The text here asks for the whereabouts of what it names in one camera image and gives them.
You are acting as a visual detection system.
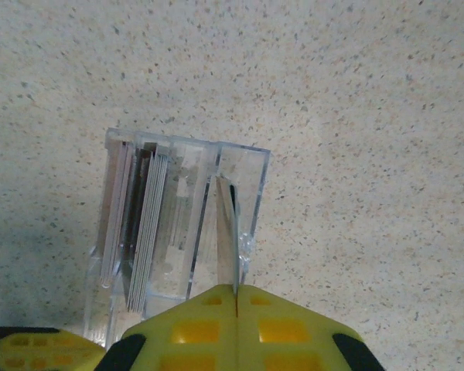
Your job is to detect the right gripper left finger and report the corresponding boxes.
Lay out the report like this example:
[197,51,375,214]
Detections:
[96,284,238,371]

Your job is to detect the black credit card stack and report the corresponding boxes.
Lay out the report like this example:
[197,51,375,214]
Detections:
[121,142,169,312]

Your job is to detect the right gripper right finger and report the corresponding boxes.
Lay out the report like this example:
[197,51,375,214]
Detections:
[237,284,386,371]

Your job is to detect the clear acrylic card stand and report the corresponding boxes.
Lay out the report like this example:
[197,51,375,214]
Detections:
[83,127,274,349]

